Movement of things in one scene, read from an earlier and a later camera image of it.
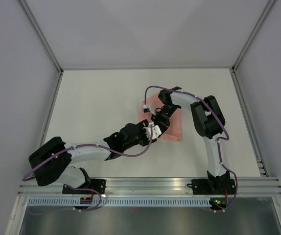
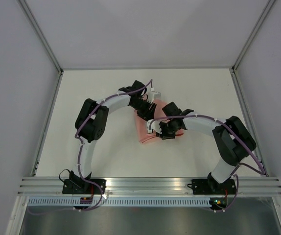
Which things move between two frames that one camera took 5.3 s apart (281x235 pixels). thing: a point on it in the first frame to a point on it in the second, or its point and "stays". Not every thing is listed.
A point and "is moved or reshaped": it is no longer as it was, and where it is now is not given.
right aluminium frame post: x=267 y=9 stays
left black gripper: x=141 y=124 to x=148 y=114
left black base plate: x=98 y=184 stays
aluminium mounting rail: x=162 y=186 stays
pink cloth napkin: x=174 y=131 is moved or reshaped
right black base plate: x=220 y=185 stays
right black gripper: x=162 y=124 to x=164 y=135
